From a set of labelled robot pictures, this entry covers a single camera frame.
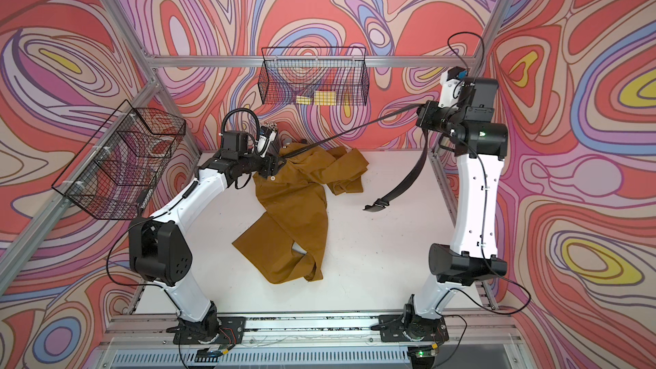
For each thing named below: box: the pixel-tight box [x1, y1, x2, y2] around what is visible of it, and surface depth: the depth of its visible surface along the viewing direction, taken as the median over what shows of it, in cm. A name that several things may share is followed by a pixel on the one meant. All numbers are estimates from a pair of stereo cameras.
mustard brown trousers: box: [232, 142, 370, 285], surface depth 93 cm
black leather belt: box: [279, 104, 429, 213], surface depth 73 cm
